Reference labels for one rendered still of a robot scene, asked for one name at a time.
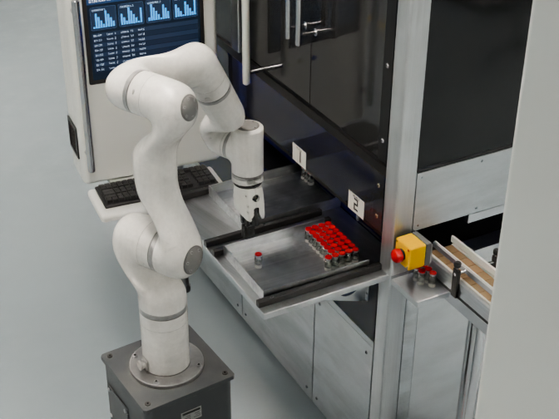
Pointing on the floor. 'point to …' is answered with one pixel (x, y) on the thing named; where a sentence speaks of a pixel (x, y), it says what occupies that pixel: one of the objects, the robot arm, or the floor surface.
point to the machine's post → (398, 196)
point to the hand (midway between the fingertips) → (248, 230)
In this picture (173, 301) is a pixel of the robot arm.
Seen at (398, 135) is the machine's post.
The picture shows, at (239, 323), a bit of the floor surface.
